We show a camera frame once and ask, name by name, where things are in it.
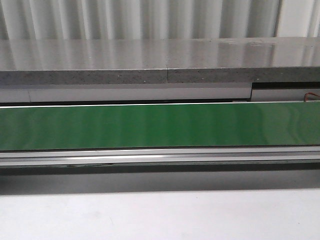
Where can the grey speckled stone counter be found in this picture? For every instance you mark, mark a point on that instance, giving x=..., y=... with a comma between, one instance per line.
x=164, y=61

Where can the white pleated curtain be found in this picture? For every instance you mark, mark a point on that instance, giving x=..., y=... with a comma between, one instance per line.
x=158, y=19

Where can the green conveyor belt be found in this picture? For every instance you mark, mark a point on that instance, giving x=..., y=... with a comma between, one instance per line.
x=159, y=125

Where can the silver aluminium conveyor frame rail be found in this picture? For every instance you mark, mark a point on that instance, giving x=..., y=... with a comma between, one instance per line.
x=159, y=155

